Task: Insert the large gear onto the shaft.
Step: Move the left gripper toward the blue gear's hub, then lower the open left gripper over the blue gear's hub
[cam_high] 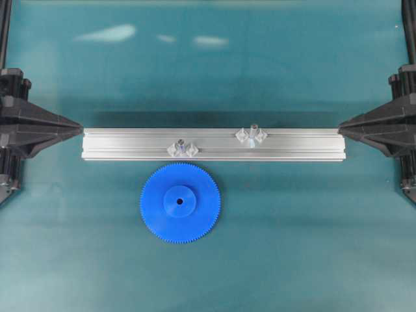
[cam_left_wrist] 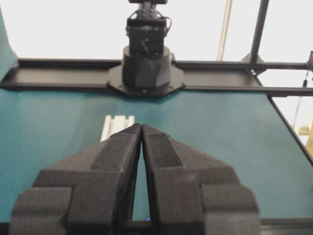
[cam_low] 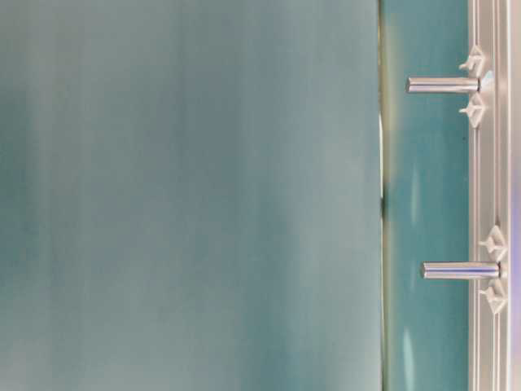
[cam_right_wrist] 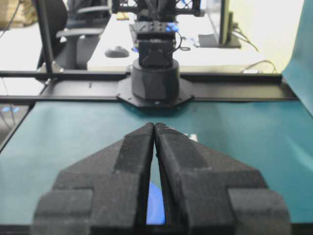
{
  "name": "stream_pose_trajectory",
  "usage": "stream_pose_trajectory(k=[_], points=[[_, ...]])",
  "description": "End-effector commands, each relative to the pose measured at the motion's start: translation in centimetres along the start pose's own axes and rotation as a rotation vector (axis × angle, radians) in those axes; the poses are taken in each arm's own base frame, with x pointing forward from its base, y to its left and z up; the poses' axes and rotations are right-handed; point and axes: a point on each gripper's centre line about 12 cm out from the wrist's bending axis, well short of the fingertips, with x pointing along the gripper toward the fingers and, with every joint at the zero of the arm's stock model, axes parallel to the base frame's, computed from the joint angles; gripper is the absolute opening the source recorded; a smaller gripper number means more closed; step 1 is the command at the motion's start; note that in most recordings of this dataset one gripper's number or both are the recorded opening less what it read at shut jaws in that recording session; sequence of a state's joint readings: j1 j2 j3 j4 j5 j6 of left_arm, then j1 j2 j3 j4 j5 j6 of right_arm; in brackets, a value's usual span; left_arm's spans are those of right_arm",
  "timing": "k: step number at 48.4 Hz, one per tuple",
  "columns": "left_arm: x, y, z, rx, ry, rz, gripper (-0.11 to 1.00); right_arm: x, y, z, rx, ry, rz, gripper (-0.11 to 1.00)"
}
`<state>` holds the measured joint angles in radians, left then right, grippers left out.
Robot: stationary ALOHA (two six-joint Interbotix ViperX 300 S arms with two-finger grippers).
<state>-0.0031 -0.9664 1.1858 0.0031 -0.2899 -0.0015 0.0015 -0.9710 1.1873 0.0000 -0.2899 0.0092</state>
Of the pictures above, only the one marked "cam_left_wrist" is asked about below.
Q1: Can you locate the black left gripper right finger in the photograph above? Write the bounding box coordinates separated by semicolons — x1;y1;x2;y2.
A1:
141;124;261;235

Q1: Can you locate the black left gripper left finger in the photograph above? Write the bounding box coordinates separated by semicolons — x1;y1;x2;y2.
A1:
9;124;141;235

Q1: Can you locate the black metal table frame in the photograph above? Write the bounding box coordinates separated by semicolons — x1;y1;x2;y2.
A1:
0;0;313;165

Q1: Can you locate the silver aluminium extrusion rail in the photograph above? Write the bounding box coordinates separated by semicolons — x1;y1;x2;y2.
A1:
100;115;135;141

